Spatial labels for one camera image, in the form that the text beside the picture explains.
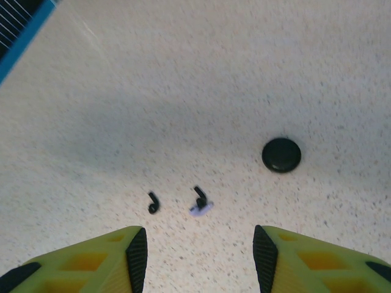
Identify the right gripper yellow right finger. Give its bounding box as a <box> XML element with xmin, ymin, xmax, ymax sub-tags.
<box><xmin>252</xmin><ymin>225</ymin><xmax>391</xmax><ymax>293</ymax></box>

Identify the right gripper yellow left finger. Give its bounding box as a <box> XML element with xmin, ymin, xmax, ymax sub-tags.
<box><xmin>0</xmin><ymin>225</ymin><xmax>148</xmax><ymax>293</ymax></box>

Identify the black round charging case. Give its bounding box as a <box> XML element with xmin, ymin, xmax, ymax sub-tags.
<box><xmin>261</xmin><ymin>137</ymin><xmax>302</xmax><ymax>174</ymax></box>

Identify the lilac wireless earbud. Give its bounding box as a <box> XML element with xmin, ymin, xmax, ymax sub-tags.
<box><xmin>188</xmin><ymin>201</ymin><xmax>214</xmax><ymax>217</ymax></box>

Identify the black wireless earbud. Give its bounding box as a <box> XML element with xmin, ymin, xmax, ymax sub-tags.
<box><xmin>193</xmin><ymin>186</ymin><xmax>207</xmax><ymax>209</ymax></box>
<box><xmin>147</xmin><ymin>191</ymin><xmax>161</xmax><ymax>214</ymax></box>

